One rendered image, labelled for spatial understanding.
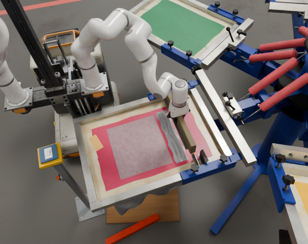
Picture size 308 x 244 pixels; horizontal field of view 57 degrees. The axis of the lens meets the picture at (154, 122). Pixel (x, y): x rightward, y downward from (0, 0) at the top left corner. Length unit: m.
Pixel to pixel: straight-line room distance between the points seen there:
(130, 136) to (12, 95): 0.69
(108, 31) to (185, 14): 1.27
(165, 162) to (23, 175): 1.67
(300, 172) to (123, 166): 0.87
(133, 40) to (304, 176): 0.97
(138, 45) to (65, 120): 1.61
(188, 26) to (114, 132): 1.06
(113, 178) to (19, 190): 1.45
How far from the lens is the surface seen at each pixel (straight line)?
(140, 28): 1.26
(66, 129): 2.65
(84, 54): 1.50
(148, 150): 1.61
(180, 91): 1.31
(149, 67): 1.27
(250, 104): 1.73
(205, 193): 2.54
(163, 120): 1.71
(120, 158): 1.61
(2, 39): 1.41
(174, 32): 2.26
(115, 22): 1.28
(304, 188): 1.40
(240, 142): 1.58
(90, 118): 1.75
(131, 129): 1.70
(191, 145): 1.42
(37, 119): 3.20
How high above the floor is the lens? 2.38
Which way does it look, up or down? 56 degrees down
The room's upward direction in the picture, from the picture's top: 6 degrees counter-clockwise
